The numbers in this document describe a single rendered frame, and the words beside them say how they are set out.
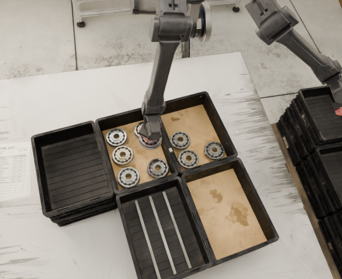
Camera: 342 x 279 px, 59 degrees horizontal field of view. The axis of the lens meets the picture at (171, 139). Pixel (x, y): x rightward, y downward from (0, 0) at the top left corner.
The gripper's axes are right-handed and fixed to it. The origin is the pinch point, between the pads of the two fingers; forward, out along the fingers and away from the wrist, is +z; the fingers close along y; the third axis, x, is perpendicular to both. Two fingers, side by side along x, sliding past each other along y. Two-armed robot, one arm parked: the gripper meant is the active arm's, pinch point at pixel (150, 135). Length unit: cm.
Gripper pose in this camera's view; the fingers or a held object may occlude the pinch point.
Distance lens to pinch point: 136.6
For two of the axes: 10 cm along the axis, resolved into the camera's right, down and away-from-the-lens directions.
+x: -9.0, -4.2, 1.6
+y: 4.4, -7.9, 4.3
